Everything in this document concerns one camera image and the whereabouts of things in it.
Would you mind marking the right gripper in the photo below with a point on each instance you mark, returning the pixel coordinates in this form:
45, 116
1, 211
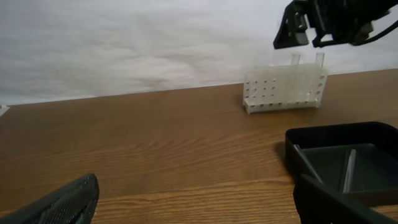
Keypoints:
345, 15

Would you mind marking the clear test tube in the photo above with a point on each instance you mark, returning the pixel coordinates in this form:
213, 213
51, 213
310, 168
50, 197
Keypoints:
349, 171
319, 59
295, 59

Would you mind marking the white test tube rack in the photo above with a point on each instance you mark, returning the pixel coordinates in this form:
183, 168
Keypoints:
283, 90

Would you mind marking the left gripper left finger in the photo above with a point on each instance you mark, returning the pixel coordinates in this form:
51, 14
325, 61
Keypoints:
68, 202

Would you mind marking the black tray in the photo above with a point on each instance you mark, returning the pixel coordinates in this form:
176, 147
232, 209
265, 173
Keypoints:
329, 133

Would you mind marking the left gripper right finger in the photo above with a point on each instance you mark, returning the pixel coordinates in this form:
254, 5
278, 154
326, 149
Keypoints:
323, 205

